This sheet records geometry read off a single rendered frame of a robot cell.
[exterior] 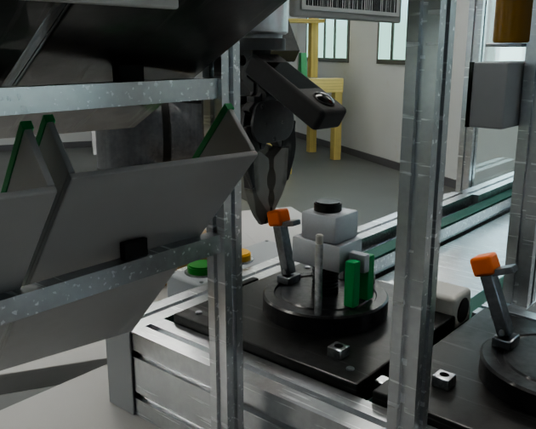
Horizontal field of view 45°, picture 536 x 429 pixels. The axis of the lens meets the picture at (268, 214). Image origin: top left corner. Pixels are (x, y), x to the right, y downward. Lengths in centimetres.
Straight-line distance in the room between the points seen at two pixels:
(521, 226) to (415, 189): 41
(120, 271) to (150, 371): 28
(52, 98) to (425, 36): 22
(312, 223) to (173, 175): 31
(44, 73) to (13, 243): 12
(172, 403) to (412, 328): 34
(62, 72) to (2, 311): 15
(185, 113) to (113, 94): 75
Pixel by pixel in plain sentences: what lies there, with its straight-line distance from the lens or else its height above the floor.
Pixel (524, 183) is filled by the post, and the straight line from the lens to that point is 78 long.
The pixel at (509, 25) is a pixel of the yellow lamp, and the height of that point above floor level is 128.
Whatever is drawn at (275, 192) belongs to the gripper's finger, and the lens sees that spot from 75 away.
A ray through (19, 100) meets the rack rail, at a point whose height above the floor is 122.
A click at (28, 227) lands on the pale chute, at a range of 35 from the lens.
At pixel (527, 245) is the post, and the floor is 104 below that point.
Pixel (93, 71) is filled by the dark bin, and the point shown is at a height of 124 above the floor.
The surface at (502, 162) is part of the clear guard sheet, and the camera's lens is 172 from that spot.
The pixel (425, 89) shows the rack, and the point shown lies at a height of 123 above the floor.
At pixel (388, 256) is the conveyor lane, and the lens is 102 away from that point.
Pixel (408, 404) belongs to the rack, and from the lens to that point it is 44.
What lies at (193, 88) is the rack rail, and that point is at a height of 123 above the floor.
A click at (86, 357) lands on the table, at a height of 86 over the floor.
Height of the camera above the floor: 125
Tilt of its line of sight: 14 degrees down
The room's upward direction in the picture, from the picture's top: straight up
